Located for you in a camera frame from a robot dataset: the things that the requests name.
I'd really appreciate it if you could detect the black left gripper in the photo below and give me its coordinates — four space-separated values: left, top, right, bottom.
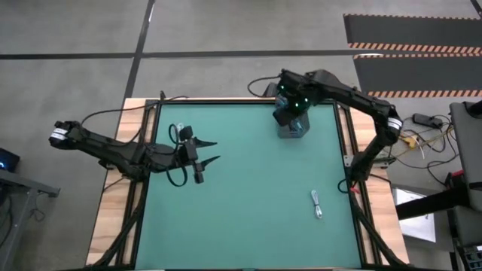
176 126 221 171

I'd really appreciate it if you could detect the black monitor with blue light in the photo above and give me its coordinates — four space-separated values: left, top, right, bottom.
0 147 20 173

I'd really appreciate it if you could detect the black power strip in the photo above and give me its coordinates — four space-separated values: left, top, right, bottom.
412 112 444 129

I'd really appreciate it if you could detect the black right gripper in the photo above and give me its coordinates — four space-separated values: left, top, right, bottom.
276 69 321 114

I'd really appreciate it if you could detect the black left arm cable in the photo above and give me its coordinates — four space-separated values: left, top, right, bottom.
80 90 189 127

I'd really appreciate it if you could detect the yellow floor cable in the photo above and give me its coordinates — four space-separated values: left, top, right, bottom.
398 126 455 150

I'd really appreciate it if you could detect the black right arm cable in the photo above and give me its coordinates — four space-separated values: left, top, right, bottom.
246 75 282 99

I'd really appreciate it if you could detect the grey cart panel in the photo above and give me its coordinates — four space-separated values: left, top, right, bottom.
450 100 482 212

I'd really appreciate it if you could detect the black hazard-striped floor mat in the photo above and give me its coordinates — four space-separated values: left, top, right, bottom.
343 13 482 54
352 53 482 99

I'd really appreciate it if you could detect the grey metal side table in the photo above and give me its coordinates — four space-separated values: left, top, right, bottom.
0 168 61 260

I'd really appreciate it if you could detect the white paper sheet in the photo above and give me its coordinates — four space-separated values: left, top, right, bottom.
391 187 437 244

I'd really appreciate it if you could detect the green table mat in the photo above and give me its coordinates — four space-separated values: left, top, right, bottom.
134 102 363 270

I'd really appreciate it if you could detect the black slanted bar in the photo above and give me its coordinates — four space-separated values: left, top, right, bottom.
395 184 471 221

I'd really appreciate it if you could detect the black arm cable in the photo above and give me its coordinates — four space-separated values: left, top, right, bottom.
246 75 282 99
80 90 189 127

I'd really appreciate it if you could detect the black controller box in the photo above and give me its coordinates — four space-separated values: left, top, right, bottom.
457 244 482 271

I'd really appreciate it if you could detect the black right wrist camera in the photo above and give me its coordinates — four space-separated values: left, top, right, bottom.
273 108 294 128

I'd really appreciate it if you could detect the grey plastic bin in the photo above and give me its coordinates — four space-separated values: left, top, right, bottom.
276 96 312 139

